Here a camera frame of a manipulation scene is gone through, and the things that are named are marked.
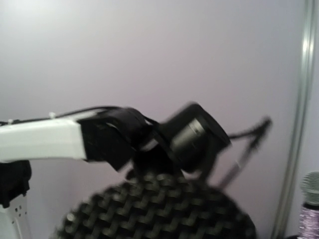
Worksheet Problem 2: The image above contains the black microphone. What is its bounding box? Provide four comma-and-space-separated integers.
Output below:
51, 174, 257, 239

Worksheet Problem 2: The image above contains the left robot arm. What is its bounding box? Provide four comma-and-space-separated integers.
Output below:
0, 103, 230, 239

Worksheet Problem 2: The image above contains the glitter silver microphone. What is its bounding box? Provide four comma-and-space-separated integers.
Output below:
298, 171, 319, 239

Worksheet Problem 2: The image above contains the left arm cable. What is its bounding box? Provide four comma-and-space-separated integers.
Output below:
219, 116, 272, 187

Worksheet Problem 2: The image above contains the left aluminium frame post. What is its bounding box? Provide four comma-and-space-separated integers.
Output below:
270, 0, 319, 239

